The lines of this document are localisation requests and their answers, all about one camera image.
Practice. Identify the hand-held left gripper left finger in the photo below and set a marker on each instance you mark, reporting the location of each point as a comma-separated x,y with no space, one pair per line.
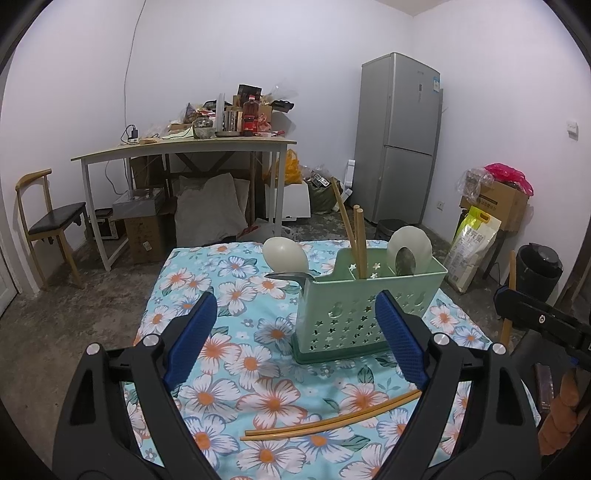
191,341

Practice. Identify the wall switch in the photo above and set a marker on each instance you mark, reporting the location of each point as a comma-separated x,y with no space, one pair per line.
572,127

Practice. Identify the glass jar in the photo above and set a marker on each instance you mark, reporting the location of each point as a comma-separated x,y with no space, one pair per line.
203,129

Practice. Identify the person's right hand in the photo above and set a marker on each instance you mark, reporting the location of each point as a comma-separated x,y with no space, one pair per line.
556,415

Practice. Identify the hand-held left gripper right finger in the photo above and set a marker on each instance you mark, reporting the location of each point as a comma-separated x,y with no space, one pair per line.
401,341

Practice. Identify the white-legged desk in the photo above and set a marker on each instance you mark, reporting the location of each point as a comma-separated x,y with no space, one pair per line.
184,146

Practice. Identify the brown cardboard box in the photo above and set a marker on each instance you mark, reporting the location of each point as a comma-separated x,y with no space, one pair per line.
145,240

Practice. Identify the metal canister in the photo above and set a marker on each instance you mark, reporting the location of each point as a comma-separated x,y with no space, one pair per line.
228,122

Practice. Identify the black trash can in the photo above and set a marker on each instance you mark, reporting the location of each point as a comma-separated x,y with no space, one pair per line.
539,272

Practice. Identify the white scalloped rice paddle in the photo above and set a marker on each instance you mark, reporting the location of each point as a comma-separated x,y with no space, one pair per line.
415,240

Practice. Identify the grey storage box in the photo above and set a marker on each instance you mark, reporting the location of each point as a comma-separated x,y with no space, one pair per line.
138,203

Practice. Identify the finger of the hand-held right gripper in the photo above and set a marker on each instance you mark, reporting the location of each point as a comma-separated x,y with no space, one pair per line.
540,318

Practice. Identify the cola bottle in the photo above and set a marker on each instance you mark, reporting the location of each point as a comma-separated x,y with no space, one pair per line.
250,117

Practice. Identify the grey refrigerator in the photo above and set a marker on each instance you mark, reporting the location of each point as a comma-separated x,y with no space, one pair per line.
397,138

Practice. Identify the wooden chair black seat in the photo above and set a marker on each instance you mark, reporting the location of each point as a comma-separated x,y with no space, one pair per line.
55,219

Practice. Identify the white cabinet box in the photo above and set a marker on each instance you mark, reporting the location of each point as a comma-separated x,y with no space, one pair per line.
293,203

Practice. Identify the grey cushion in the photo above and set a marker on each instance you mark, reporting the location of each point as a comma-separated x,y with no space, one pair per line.
210,207

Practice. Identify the olive green bag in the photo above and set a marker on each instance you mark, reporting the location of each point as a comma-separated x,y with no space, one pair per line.
323,194

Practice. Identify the clear plastic bag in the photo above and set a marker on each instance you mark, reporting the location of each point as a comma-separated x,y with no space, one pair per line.
473,182

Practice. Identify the large cardboard box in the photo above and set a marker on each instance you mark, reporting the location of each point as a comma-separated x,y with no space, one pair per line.
503,205

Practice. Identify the power strip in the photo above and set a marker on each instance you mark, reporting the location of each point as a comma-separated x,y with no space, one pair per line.
133,134

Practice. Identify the white door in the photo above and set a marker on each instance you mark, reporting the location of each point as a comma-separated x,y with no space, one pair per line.
5,286

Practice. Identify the yellow plastic bag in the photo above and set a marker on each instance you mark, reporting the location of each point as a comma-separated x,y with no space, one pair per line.
291,168

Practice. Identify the pink plastic bag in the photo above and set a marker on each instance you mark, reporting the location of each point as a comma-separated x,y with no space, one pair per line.
508,175

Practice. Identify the green utensil holder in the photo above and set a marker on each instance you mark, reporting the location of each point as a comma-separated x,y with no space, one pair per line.
341,300

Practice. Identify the floral blue blanket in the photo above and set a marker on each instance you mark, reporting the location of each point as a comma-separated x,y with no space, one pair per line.
249,360

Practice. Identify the white and yellow rice bag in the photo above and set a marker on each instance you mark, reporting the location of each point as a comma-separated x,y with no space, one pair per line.
473,251

